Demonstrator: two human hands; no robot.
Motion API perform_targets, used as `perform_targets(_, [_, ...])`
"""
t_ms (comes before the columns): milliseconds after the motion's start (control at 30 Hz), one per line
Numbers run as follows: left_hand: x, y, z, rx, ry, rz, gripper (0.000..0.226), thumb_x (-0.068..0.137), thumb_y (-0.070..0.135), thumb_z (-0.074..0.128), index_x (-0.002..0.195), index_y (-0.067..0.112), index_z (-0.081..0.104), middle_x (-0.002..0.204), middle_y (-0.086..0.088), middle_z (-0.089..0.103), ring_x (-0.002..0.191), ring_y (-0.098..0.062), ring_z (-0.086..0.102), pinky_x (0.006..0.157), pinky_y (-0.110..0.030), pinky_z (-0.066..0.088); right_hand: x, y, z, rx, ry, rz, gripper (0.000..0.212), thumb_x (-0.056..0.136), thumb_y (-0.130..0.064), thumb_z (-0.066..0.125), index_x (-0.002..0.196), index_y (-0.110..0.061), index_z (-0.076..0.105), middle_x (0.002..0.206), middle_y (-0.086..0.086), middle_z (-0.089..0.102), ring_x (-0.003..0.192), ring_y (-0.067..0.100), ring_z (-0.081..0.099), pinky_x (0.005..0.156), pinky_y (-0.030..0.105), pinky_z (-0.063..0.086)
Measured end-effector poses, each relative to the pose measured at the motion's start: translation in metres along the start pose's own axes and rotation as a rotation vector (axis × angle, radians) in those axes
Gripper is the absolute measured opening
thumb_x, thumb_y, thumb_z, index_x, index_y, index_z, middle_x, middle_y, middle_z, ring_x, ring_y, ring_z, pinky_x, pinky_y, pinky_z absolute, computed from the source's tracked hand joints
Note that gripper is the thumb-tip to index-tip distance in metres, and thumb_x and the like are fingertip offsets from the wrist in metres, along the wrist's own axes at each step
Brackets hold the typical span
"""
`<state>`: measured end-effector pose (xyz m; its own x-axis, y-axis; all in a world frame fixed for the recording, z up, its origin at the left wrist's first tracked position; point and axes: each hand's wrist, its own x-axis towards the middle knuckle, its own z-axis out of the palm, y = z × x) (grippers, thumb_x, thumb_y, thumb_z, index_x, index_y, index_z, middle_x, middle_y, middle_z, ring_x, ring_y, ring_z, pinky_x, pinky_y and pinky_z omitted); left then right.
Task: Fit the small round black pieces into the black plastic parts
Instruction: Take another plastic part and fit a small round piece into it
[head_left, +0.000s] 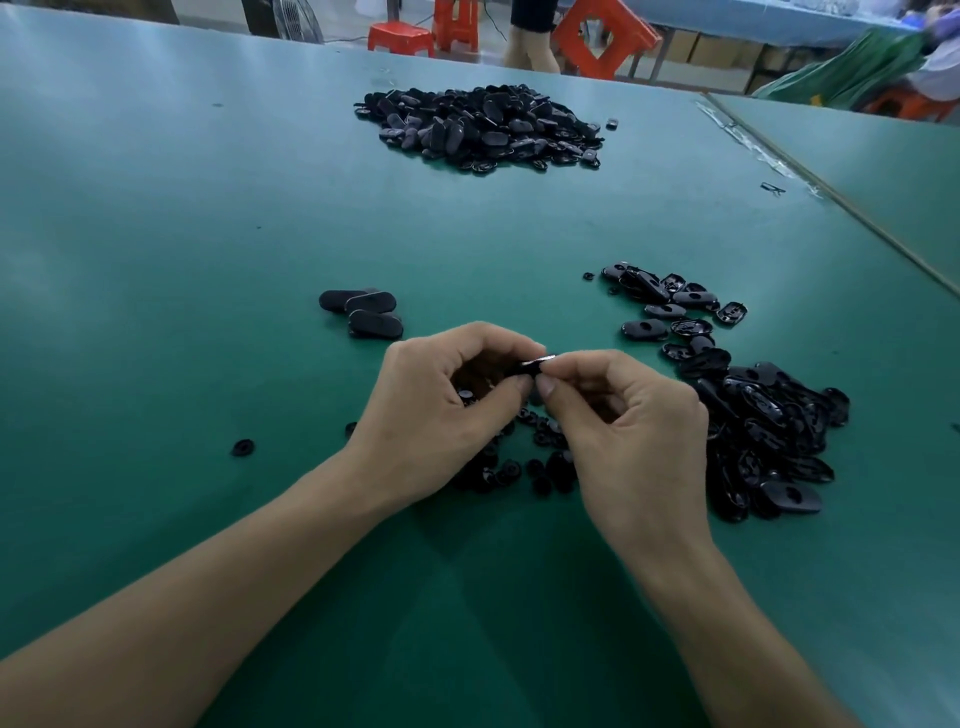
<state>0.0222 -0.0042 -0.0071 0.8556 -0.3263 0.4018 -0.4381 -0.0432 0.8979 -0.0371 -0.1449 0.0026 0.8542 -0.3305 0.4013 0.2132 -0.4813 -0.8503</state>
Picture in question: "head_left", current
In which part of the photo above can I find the person's left hand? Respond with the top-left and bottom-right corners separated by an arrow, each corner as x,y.
342,321 -> 549,519

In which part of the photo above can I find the person's right hand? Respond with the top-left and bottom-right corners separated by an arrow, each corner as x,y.
532,349 -> 714,567

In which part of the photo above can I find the pile of small black buttons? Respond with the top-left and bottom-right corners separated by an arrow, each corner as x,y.
343,367 -> 579,497

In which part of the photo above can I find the pile of black oval shells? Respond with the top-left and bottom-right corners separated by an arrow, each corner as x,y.
600,264 -> 852,524

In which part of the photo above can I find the person's left forearm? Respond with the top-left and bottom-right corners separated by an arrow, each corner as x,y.
0,457 -> 399,728

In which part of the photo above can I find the person's right forearm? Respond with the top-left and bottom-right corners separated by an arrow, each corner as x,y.
637,525 -> 857,728

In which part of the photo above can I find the red plastic stool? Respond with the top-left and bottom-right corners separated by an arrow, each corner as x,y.
433,0 -> 482,54
367,21 -> 437,59
555,0 -> 662,80
862,82 -> 954,122

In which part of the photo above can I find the grey floor fan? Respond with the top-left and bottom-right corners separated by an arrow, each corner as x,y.
240,0 -> 326,44

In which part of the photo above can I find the green striped bag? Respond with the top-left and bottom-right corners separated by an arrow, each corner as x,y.
754,27 -> 924,110

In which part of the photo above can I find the long blue work table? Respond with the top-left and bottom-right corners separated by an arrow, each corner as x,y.
630,0 -> 917,47

